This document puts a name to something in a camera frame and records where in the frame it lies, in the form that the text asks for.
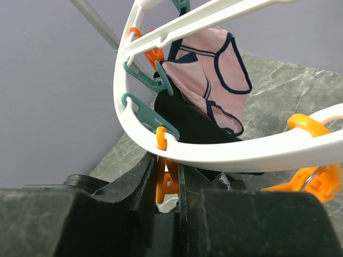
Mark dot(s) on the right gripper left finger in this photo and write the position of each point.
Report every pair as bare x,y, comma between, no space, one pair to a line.
69,221

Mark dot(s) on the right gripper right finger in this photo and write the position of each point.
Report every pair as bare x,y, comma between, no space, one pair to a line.
218,222

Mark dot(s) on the black underwear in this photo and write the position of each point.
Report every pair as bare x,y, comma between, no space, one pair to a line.
194,127

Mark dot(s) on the white round clip hanger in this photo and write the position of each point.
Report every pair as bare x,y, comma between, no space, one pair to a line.
289,150

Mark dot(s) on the teal clothespin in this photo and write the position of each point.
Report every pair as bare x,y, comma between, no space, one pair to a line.
148,117

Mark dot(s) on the pink underwear on hanger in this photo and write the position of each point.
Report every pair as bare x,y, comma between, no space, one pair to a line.
208,70

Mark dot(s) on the white drying rack frame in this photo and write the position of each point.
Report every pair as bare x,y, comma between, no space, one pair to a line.
90,14

